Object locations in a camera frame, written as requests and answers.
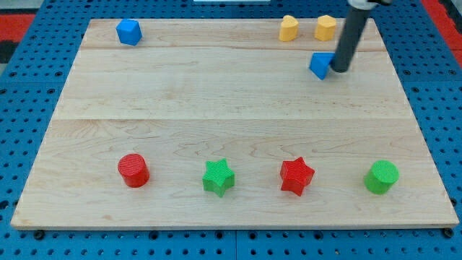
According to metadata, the yellow hexagon block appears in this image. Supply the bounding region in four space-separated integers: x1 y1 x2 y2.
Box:
314 15 336 41

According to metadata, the green star block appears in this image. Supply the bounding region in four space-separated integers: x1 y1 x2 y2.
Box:
202 158 235 197

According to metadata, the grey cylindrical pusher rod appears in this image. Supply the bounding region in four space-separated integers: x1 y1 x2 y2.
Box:
331 0 377 73

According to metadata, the blue triangle block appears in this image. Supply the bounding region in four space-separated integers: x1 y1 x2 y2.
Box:
308 52 334 80

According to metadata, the yellow heart block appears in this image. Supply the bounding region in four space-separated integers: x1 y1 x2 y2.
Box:
279 15 299 42

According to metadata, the light wooden board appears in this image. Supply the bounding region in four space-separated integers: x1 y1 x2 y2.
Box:
11 19 459 230

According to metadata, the red star block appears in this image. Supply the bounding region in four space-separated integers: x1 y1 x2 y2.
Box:
280 157 315 196

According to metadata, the green cylinder block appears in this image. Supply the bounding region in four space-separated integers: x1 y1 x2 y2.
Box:
364 160 400 195

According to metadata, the red cylinder block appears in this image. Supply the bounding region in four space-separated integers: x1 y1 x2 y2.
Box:
118 153 149 188

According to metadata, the blue cube block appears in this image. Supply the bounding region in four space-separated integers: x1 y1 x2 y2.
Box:
116 19 142 46

